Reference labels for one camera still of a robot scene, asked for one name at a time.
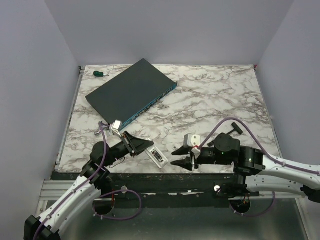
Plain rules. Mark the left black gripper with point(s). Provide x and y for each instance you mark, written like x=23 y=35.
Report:
x=135 y=145

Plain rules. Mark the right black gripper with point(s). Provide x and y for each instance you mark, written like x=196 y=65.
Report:
x=186 y=163

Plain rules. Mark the white remote control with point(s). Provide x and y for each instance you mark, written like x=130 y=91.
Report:
x=156 y=156

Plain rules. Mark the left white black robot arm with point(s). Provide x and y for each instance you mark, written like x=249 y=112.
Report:
x=92 y=183

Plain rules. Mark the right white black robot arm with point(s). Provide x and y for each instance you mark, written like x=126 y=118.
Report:
x=253 y=170

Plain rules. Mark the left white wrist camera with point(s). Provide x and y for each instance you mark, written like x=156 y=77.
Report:
x=115 y=128

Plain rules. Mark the silver metal bracket clamp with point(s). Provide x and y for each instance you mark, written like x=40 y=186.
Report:
x=102 y=127

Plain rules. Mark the dark grey network switch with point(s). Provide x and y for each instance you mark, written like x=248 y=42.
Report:
x=131 y=93

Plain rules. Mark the black T-handle tool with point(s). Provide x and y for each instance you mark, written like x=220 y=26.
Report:
x=236 y=129

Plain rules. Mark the green handled screwdriver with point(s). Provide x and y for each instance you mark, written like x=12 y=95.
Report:
x=100 y=74

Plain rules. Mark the aluminium frame rail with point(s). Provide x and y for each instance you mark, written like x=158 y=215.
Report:
x=53 y=190

